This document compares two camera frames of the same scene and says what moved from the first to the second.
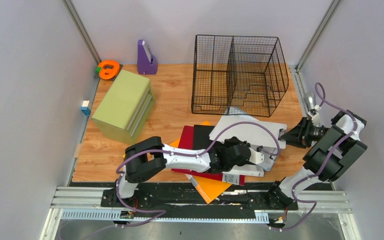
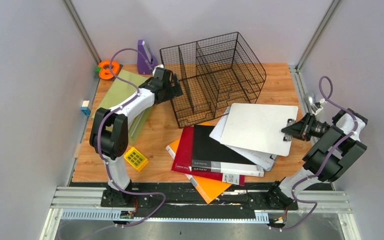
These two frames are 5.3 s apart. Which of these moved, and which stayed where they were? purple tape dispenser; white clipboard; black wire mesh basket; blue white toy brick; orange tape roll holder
Moved: white clipboard; black wire mesh basket
Stayed: orange tape roll holder; purple tape dispenser; blue white toy brick
